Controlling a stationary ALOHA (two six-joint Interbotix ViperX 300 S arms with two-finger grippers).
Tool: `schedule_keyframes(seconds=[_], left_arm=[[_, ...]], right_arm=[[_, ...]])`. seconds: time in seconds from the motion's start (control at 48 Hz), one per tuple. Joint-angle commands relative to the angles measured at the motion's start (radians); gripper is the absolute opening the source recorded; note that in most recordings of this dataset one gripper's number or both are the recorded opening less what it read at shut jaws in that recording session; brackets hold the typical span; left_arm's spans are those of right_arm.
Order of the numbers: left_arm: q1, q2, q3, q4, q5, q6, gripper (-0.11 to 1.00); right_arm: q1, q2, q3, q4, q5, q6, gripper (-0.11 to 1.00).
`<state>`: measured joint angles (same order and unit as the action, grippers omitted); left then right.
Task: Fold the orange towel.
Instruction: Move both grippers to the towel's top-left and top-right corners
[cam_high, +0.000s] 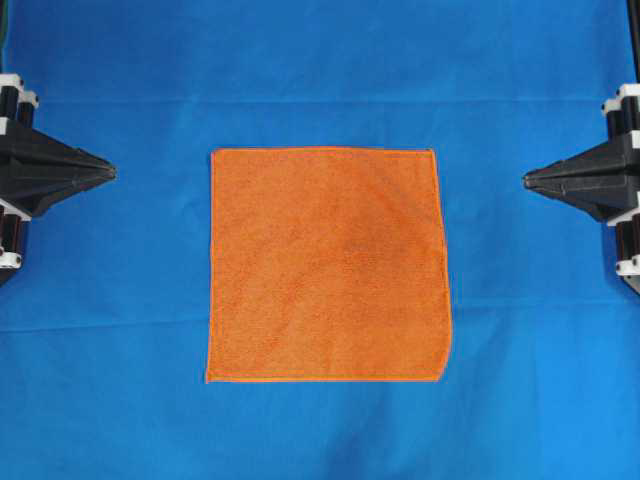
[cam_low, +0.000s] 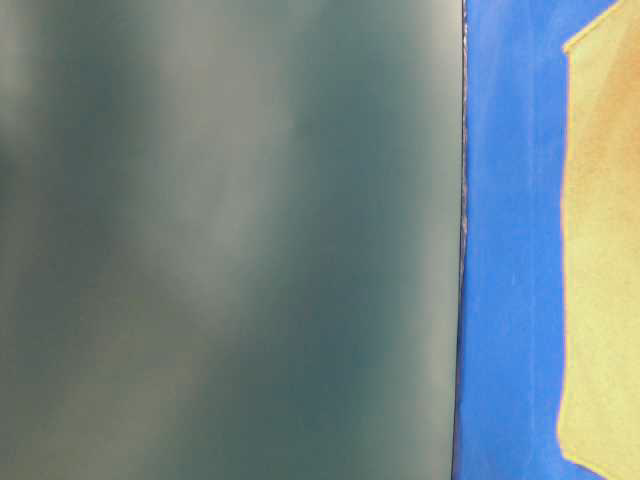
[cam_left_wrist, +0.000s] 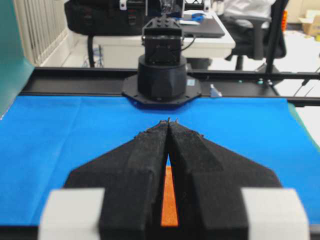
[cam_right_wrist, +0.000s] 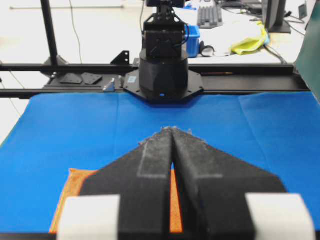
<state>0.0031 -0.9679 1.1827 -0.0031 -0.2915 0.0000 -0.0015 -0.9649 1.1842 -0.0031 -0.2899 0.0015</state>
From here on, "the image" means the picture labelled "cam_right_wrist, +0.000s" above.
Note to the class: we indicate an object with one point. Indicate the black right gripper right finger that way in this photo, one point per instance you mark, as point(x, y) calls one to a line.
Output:
point(235, 200)

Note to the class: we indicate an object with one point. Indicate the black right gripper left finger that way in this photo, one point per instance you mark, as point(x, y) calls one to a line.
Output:
point(126, 200)

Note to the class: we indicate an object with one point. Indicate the orange towel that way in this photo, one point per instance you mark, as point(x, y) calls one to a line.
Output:
point(76, 179)

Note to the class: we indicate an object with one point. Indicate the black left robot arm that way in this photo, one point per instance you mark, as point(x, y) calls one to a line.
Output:
point(163, 74)

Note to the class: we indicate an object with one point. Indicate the blue table cloth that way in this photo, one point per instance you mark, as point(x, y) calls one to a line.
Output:
point(279, 132)

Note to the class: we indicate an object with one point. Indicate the yellow cloth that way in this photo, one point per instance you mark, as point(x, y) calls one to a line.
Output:
point(249, 38)

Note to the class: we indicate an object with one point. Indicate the green backdrop board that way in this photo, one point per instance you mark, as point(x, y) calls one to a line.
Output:
point(308, 61)

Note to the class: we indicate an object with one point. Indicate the blue plastic box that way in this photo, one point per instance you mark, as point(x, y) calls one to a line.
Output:
point(192, 45)

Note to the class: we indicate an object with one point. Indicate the grey keyboard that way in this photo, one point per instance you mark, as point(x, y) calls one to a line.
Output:
point(209, 16)

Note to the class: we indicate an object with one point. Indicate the black monitor stand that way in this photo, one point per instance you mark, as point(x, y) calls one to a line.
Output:
point(273, 13)

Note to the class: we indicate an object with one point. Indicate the silver corner bracket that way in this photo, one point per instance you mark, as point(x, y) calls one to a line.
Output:
point(109, 87)

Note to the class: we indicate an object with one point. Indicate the black corner bracket plate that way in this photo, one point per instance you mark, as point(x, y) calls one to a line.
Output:
point(86, 78)

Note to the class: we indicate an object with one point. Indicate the black aluminium frame rail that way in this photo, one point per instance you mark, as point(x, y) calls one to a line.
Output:
point(229, 79)

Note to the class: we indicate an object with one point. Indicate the black vertical frame post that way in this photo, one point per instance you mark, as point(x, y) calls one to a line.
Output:
point(54, 59)

